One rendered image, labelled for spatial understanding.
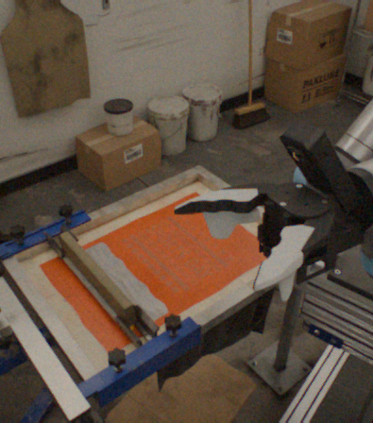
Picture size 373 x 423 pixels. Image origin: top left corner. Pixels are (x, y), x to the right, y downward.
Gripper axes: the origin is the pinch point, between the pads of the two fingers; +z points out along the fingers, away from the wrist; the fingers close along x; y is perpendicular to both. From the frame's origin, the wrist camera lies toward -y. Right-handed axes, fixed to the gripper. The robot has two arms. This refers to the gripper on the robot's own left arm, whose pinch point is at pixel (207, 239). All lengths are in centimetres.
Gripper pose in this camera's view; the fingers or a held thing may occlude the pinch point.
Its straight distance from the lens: 46.4
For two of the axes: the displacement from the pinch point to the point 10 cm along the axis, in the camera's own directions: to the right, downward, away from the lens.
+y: 0.7, 8.4, 5.4
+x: -4.7, -4.5, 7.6
